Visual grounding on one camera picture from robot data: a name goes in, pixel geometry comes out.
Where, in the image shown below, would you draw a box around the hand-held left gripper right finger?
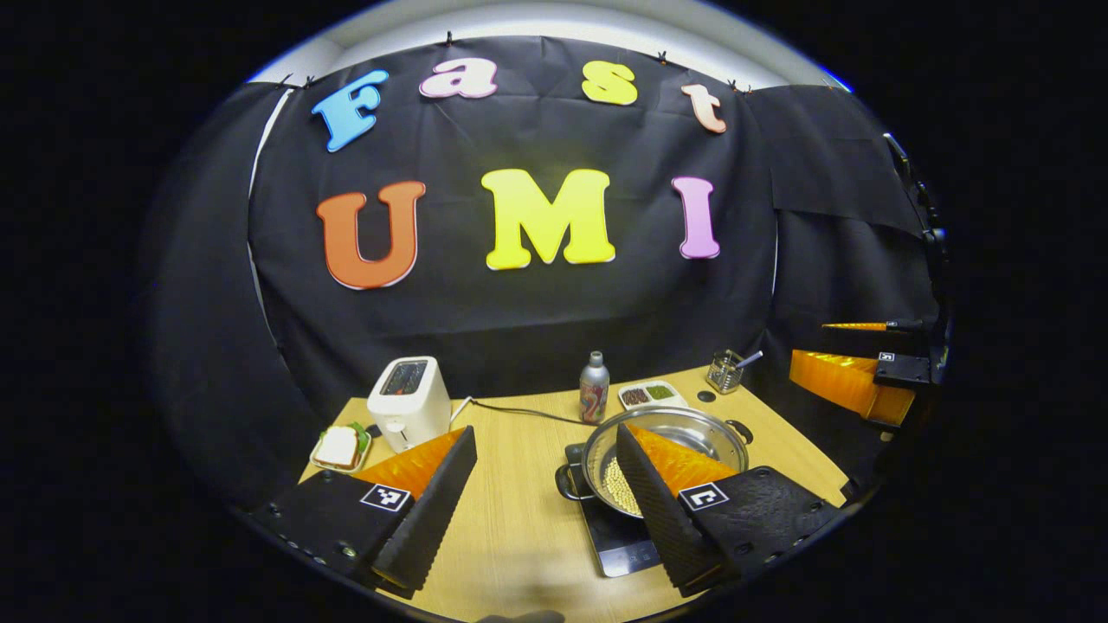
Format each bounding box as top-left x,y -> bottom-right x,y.
616,422 -> 845,598

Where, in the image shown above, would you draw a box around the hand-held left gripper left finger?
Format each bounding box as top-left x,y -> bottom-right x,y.
251,426 -> 479,600

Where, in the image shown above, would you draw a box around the black induction cooktop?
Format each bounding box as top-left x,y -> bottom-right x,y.
564,443 -> 664,578

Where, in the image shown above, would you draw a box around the stainless steel pot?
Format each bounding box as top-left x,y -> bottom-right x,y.
556,407 -> 754,520

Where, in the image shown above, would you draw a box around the pile of soybeans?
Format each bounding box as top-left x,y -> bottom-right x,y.
602,456 -> 643,517

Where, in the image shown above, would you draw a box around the white toaster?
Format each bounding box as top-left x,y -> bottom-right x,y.
367,356 -> 453,454

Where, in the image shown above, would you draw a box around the sandwich with lettuce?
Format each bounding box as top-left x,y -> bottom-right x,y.
316,422 -> 370,468

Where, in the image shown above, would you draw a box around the white divided bean tray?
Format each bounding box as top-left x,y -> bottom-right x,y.
617,381 -> 689,412

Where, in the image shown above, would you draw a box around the pale green sandwich plate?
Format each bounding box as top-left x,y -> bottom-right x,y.
309,422 -> 374,474

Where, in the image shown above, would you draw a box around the silver printed drink bottle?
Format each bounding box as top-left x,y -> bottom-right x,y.
579,351 -> 610,425

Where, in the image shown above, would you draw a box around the wire mesh holder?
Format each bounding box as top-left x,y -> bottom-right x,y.
706,350 -> 745,395

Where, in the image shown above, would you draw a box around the black power cable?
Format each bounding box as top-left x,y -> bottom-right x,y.
450,396 -> 598,427

